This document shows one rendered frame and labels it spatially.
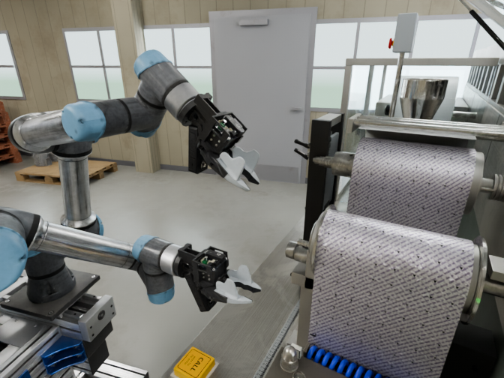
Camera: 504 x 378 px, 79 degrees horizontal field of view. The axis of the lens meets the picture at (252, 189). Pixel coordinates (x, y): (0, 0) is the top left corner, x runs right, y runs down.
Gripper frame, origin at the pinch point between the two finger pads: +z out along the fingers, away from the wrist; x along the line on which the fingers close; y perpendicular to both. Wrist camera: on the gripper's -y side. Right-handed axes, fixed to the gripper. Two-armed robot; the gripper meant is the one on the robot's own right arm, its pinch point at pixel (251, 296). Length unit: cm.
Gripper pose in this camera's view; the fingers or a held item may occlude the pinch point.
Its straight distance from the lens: 74.0
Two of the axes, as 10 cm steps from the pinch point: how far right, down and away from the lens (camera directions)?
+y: 0.0, -9.2, -3.8
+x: 4.9, -3.3, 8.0
